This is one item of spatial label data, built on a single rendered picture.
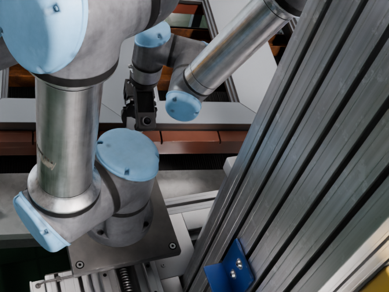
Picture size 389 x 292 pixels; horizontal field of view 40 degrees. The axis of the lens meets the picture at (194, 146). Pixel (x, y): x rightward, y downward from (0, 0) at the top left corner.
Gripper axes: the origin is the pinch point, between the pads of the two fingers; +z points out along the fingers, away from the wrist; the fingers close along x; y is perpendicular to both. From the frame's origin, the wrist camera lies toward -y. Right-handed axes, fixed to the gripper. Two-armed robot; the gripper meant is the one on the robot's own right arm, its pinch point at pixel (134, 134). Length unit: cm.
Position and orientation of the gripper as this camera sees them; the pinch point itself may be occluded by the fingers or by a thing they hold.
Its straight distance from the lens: 142.9
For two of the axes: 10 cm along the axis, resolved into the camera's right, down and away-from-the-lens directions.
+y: -1.7, -7.8, 6.0
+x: -9.6, 0.0, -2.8
